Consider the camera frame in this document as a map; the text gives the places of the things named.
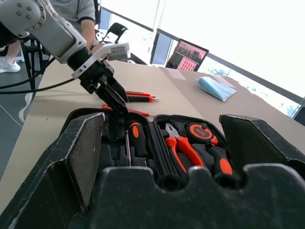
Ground black orange tool handle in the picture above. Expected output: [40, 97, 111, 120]
[206, 146, 236, 178]

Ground blue face mask pack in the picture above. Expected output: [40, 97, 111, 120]
[196, 76, 237, 102]

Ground red handled screwdriver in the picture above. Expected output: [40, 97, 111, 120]
[102, 104, 151, 118]

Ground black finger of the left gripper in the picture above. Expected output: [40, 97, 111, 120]
[94, 86, 130, 115]
[102, 75, 130, 103]

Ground slim orange black tool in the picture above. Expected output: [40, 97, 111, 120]
[125, 91, 152, 97]

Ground black folding chair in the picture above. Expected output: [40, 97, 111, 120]
[95, 22, 129, 44]

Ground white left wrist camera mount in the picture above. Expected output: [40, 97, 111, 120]
[71, 42, 131, 80]

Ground black plastic tool case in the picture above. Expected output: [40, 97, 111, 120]
[63, 107, 241, 189]

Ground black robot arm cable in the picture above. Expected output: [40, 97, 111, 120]
[0, 56, 76, 95]

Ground orange black utility knife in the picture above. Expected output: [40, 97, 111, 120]
[126, 94, 160, 104]

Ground orange black tape measure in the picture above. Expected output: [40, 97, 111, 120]
[184, 122, 219, 146]

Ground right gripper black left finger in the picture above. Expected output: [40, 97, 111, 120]
[0, 111, 106, 229]

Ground orange handled pliers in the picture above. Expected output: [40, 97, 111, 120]
[163, 122, 208, 180]

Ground thin metal precision screwdriver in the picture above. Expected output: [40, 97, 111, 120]
[124, 128, 133, 168]

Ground orange black stubby screwdriver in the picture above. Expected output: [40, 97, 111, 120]
[128, 121, 150, 159]

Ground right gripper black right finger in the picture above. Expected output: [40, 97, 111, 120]
[218, 114, 305, 180]

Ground person bare leg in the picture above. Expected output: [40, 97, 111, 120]
[4, 40, 22, 64]

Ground person in grey shirt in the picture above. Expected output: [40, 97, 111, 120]
[49, 0, 96, 25]

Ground tablet with pink screen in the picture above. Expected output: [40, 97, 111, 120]
[165, 38, 210, 72]

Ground black stool frame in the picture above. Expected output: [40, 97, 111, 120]
[20, 35, 45, 91]

